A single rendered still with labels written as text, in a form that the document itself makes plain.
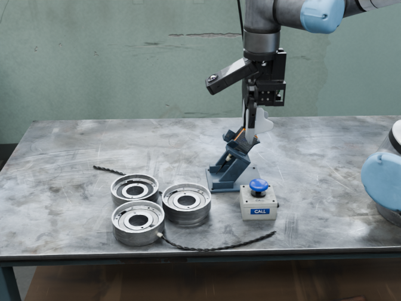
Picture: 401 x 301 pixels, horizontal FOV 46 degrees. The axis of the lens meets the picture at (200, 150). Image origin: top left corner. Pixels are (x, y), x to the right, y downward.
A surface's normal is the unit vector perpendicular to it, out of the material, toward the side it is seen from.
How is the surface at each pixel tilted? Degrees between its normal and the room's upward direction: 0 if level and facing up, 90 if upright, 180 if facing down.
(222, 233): 0
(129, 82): 90
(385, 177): 97
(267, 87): 90
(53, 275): 0
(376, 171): 97
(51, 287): 0
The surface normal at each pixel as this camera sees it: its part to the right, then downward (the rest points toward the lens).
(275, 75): 0.08, 0.49
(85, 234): 0.00, -0.87
